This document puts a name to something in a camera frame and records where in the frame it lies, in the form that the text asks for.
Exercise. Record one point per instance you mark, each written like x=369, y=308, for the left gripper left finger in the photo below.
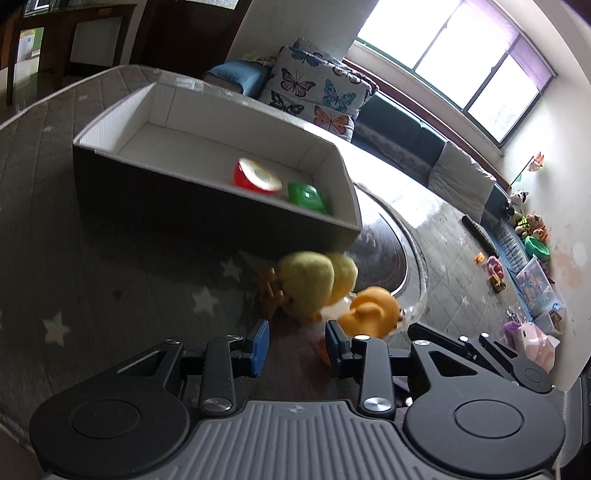
x=133, y=417

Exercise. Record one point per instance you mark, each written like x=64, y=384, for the yellow plush chick toy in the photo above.
x=305, y=282

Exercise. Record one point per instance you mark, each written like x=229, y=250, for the blue sofa armrest cover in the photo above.
x=243, y=77

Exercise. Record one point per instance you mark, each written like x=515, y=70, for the green plastic bowl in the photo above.
x=536, y=248

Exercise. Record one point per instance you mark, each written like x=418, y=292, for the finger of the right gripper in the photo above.
x=420, y=331
x=507, y=363

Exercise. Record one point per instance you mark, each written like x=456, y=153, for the white cardboard storage box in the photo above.
x=162, y=162

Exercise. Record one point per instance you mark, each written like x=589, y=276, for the window with green frame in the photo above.
x=469, y=52

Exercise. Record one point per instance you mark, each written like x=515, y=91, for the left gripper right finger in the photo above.
x=464, y=419

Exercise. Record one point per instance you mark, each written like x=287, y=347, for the dark blue sofa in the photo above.
x=391, y=132

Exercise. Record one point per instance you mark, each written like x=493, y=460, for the pink toy house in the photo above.
x=536, y=345

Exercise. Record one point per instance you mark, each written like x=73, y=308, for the grey sofa cushion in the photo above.
x=461, y=181

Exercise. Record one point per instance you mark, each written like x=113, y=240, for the orange rubber toy animal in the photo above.
x=374, y=312

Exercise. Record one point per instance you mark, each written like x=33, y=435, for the clear plastic toy bin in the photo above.
x=537, y=291

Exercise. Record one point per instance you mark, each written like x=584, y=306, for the green square toy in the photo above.
x=306, y=196

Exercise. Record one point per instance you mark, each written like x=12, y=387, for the grey star quilted mat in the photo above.
x=74, y=303

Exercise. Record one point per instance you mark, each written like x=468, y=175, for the butterfly print pillow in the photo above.
x=310, y=84

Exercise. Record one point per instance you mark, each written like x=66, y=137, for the dark wooden side table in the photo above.
x=59, y=31

